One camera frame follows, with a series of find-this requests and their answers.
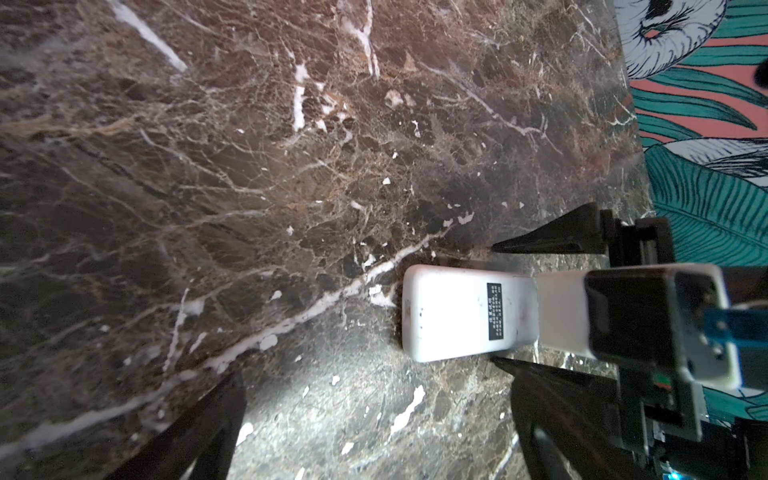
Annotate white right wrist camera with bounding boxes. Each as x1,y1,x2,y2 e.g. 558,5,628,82
535,263,743,390

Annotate white remote control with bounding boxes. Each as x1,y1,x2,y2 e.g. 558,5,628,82
401,265,539,363

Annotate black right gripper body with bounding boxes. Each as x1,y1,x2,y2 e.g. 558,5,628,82
601,210,767,479

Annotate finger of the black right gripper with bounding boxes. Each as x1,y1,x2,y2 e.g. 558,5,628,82
491,202,603,254
491,356,618,408

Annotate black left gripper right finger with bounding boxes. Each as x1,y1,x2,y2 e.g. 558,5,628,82
511,383,652,479

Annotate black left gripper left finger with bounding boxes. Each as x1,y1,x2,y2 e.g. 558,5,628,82
107,371,246,479

